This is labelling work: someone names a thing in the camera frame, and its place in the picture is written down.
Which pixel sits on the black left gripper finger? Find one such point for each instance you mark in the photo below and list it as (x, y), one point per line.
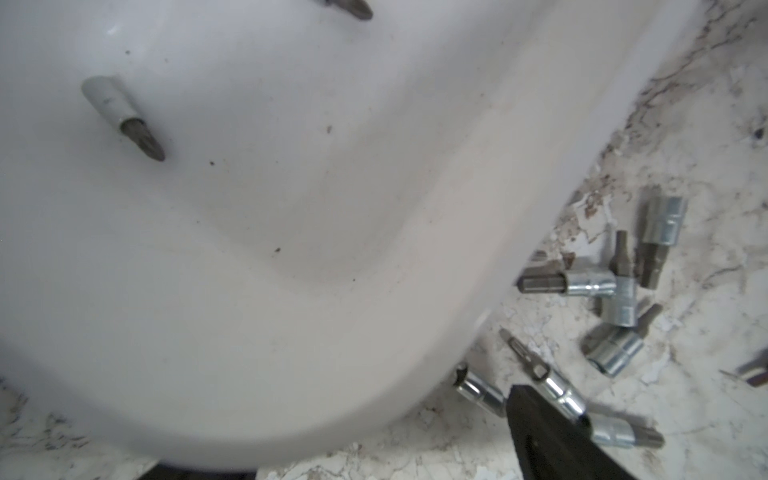
(548, 446)

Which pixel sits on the white plastic storage box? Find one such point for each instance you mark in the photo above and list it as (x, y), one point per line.
(341, 206)

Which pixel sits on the silver bit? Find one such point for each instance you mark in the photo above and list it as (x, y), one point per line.
(360, 9)

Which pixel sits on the silver screwdriver bit socket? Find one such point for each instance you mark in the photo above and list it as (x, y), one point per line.
(114, 106)

